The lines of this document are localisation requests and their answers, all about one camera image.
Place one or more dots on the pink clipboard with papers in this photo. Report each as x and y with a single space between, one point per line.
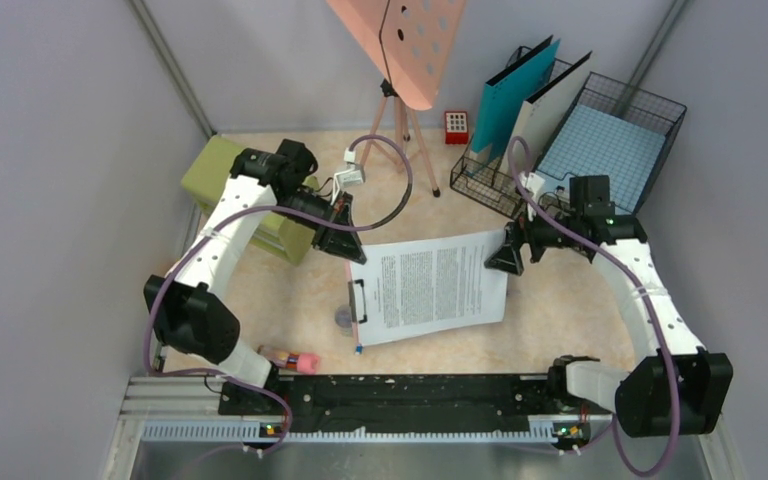
415 288

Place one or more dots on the grey white file folder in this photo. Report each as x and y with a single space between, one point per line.
536 117

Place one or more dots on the pink capped tube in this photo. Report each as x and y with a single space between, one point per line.
302 363

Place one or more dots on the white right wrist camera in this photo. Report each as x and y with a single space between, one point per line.
533 185

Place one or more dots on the clear jar of paperclips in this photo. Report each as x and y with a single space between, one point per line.
343 319

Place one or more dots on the black wire mesh file rack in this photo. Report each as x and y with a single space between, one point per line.
562 120

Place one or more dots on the green metal drawer box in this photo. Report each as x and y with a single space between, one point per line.
210 183

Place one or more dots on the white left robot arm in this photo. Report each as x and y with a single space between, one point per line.
186 305

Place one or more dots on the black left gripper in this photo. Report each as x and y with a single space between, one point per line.
340 242

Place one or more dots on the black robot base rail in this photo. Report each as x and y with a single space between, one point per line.
515 407

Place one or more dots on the pink perforated board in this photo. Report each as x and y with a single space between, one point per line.
409 42

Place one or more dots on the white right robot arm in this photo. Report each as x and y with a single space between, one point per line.
677 383

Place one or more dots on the light blue clipboard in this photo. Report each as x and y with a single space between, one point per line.
591 143

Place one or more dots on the teal file folder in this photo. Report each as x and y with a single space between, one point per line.
504 93

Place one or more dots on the red white small box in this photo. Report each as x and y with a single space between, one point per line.
456 127

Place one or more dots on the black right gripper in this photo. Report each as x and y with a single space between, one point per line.
508 257

